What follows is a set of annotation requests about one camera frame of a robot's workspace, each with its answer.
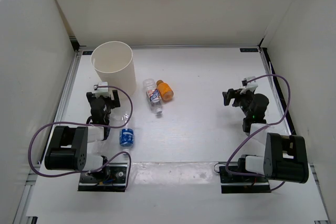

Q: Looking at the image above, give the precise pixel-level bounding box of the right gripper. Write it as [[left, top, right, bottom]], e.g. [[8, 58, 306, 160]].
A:
[[223, 88, 255, 118]]

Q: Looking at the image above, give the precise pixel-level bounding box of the clear bottle white blue label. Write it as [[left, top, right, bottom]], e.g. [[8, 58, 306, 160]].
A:
[[143, 79, 163, 116]]

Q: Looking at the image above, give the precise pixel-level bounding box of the orange juice bottle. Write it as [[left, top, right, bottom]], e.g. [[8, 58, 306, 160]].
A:
[[156, 80, 174, 102]]

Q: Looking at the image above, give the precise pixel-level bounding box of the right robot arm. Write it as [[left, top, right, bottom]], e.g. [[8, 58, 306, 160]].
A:
[[222, 89, 309, 184]]

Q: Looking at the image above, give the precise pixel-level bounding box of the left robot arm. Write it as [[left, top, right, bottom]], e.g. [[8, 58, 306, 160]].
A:
[[44, 88, 120, 182]]

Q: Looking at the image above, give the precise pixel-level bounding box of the white cylindrical bin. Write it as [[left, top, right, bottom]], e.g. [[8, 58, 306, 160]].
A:
[[91, 41, 137, 95]]

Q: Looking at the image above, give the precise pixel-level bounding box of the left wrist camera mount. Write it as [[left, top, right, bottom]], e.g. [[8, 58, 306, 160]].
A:
[[93, 82, 110, 98]]

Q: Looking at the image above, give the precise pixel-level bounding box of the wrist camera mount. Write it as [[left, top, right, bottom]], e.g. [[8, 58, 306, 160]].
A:
[[93, 82, 110, 98], [240, 76, 258, 94]]

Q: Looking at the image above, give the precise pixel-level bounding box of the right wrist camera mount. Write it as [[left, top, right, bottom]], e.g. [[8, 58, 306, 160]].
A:
[[240, 76, 258, 94]]

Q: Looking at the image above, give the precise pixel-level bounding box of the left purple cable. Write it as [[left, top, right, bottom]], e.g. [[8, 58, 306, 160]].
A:
[[27, 85, 134, 177]]

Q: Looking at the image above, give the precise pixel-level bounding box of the purple cable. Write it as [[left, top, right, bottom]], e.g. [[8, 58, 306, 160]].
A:
[[226, 73, 291, 192], [27, 85, 134, 177]]

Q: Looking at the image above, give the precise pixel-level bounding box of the aluminium frame rail left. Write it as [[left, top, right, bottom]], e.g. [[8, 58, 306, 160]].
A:
[[13, 35, 80, 223]]

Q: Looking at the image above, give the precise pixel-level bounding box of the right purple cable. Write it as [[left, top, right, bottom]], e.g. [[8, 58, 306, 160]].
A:
[[226, 73, 291, 192]]

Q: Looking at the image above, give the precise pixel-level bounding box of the black frame rail right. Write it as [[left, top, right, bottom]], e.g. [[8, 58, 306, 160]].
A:
[[258, 38, 297, 134]]

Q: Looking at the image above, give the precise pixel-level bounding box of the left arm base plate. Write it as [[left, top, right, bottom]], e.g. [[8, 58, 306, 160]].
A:
[[78, 163, 129, 192]]

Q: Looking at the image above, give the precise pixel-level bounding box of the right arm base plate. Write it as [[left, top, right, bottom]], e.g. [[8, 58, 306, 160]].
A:
[[214, 163, 270, 194]]

